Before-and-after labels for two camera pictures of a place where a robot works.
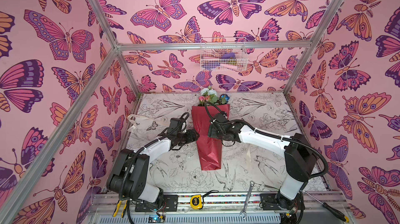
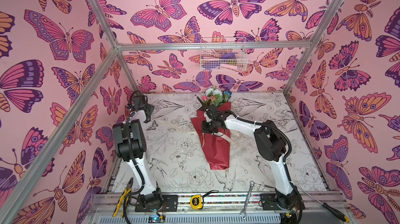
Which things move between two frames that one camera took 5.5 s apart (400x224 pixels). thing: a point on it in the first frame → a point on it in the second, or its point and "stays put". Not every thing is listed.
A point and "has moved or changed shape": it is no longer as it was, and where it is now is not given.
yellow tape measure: x=197 y=201 stays put
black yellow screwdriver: x=337 y=213 stays put
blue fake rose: x=224 y=98 has moved or changed shape
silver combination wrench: x=243 y=212 stays put
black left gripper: x=191 y=136 → x=150 y=107
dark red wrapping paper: x=210 y=148 has moved or changed shape
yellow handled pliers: x=118 y=204 stays put
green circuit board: x=154 y=219 stays put
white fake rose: x=207 y=91 has moved or changed shape
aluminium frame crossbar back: x=163 y=47 stays put
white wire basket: x=223 y=54 stays put
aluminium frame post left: x=107 y=26 stays put
